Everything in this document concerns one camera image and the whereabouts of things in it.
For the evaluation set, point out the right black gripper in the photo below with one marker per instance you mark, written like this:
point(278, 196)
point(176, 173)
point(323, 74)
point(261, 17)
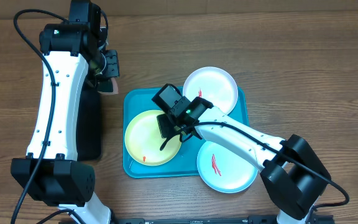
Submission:
point(169, 123)

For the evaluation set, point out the black plastic tray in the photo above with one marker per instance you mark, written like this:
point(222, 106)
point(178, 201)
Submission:
point(89, 125)

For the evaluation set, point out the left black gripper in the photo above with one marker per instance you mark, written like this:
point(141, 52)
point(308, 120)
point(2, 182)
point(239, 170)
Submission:
point(113, 60)

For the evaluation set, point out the green and pink sponge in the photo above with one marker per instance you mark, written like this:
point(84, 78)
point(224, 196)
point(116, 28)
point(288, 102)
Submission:
point(108, 87)

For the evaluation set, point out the white plate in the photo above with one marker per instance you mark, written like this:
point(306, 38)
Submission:
point(213, 84)

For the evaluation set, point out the light blue plate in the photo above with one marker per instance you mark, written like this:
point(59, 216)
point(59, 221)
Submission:
point(224, 171)

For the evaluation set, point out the teal plastic tray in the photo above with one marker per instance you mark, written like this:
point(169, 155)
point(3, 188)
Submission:
point(183, 164)

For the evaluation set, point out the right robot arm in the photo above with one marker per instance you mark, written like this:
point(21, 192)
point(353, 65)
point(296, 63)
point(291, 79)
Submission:
point(292, 173)

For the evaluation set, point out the yellow-green rimmed plate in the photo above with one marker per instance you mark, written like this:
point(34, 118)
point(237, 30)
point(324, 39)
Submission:
point(143, 140)

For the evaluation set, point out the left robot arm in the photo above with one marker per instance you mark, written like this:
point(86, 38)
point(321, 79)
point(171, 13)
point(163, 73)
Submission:
point(77, 68)

